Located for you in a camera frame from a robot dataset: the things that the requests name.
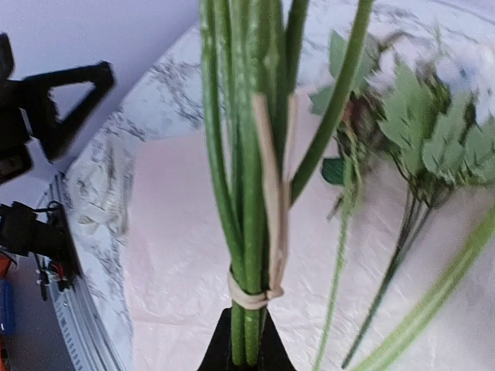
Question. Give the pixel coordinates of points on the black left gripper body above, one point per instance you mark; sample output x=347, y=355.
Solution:
x=15, y=157

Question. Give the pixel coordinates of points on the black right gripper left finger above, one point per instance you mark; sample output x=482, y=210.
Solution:
x=217, y=356

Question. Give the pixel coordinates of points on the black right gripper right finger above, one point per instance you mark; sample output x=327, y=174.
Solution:
x=273, y=356

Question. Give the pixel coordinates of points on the pink wrapping paper sheet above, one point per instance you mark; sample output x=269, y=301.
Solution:
x=176, y=265

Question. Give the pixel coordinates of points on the yellow small flower bunch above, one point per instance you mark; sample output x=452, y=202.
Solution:
x=250, y=53

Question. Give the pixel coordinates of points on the white flower bunch green leaves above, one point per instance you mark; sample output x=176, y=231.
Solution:
x=429, y=108

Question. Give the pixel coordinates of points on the orange flower stem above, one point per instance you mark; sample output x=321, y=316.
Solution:
x=433, y=300

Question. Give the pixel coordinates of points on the peach flower long green stem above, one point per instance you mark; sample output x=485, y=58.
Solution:
x=340, y=251

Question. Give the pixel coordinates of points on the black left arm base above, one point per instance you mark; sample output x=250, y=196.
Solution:
x=42, y=232

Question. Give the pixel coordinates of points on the cream ribbon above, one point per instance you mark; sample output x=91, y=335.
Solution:
x=106, y=204

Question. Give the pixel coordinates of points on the blue object outside cell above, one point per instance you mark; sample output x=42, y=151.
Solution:
x=7, y=309

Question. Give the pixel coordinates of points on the aluminium front rail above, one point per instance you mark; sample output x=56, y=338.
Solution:
x=92, y=314

